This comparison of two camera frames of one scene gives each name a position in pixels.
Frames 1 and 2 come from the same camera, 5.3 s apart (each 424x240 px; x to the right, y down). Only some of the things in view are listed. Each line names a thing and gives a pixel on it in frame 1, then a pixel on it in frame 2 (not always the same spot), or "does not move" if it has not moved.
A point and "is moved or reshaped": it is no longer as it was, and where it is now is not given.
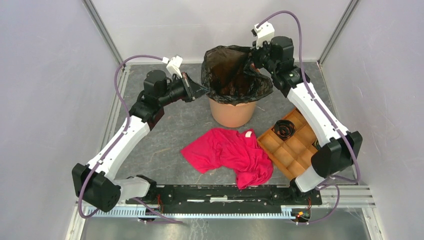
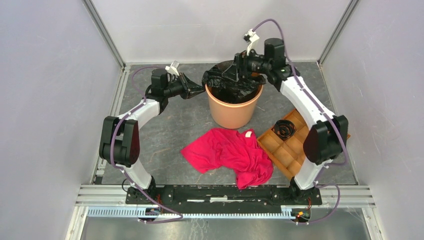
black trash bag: (230, 74) is moved or reshaped
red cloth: (238, 150) does not move
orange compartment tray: (293, 157) does not move
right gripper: (256, 52) -> (241, 61)
